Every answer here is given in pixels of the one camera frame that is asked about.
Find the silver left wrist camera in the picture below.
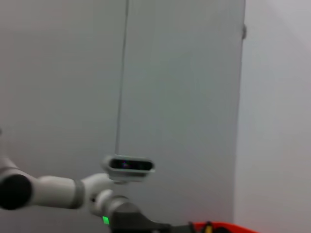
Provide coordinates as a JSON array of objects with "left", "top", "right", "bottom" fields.
[{"left": 101, "top": 154, "right": 156, "bottom": 183}]

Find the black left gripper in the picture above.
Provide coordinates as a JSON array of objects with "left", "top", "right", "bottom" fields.
[{"left": 111, "top": 209, "right": 193, "bottom": 233}]

